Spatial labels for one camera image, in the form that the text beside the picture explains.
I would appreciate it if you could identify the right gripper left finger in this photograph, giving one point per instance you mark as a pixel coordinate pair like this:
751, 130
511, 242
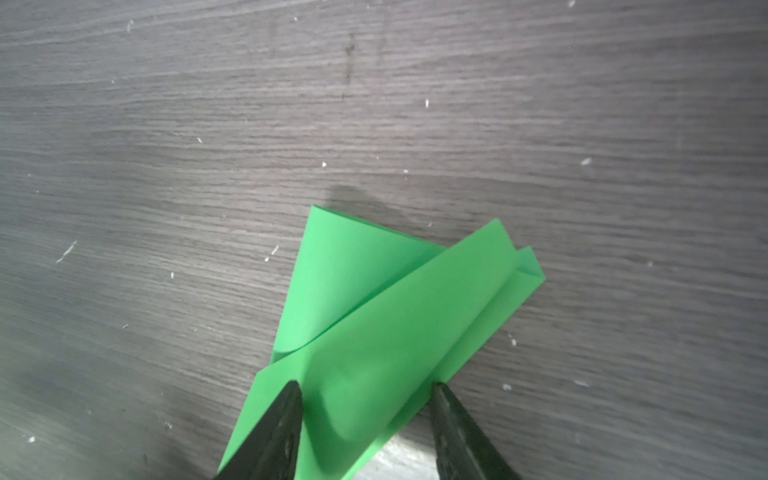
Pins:
270, 450

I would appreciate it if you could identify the green square paper sheet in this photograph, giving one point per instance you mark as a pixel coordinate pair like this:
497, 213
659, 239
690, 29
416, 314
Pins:
373, 318

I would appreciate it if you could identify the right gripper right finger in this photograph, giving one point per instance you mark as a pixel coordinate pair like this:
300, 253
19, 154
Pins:
463, 451

